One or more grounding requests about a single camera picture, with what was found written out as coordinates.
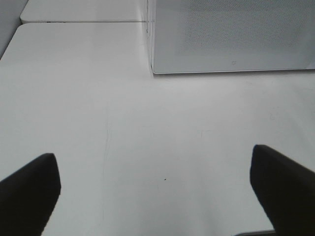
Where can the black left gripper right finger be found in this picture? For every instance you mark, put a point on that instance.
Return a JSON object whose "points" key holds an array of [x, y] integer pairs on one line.
{"points": [[285, 190]]}

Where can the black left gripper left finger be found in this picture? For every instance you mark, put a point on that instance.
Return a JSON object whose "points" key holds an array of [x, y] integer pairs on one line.
{"points": [[28, 197]]}

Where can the white microwave door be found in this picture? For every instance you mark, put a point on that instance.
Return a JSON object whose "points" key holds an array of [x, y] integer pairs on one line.
{"points": [[193, 36]]}

